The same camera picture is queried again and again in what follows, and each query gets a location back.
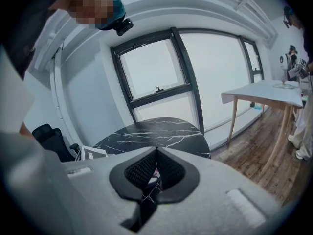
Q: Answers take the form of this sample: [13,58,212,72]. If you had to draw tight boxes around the person's black shirt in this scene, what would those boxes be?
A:
[0,0,86,81]

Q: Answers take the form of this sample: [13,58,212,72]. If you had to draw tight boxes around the black office chair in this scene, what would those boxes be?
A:
[31,123,81,163]

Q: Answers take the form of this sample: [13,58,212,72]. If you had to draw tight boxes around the narrow black-framed window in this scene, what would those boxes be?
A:
[238,34,265,83]

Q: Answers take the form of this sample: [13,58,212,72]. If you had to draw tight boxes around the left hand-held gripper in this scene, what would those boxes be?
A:
[74,144,109,162]

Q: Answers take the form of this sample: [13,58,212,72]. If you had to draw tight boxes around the person's right forearm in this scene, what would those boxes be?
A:
[19,120,35,141]

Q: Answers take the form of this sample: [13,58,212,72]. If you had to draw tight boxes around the black head camera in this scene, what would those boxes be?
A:
[114,18,135,37]

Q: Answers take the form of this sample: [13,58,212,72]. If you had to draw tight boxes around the white wall pipe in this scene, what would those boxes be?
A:
[48,47,74,154]

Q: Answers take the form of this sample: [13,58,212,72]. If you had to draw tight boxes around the person's head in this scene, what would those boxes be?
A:
[69,0,115,30]

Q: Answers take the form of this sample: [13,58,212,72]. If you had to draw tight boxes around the round black marble table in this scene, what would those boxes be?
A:
[92,117,212,160]

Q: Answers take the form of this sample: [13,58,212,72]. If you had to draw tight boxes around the round glass plate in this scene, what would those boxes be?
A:
[272,80,297,90]

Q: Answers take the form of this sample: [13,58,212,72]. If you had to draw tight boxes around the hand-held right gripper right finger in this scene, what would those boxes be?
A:
[141,145,282,235]

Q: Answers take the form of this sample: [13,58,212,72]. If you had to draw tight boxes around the large black-framed window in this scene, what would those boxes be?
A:
[110,26,205,135]

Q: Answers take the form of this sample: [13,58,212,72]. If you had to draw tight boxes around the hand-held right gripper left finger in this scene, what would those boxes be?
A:
[62,145,157,235]

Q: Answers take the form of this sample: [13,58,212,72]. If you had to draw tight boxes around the white table with wooden legs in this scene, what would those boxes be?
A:
[221,79,304,179]

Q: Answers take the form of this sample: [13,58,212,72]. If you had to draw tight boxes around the white ceiling pipes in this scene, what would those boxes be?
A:
[117,0,279,50]

